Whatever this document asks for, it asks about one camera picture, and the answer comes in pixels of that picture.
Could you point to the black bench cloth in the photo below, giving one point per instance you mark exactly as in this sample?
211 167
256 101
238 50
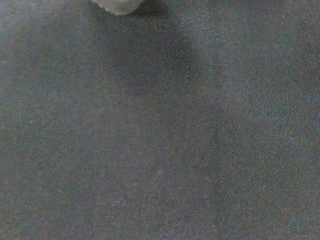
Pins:
160 130

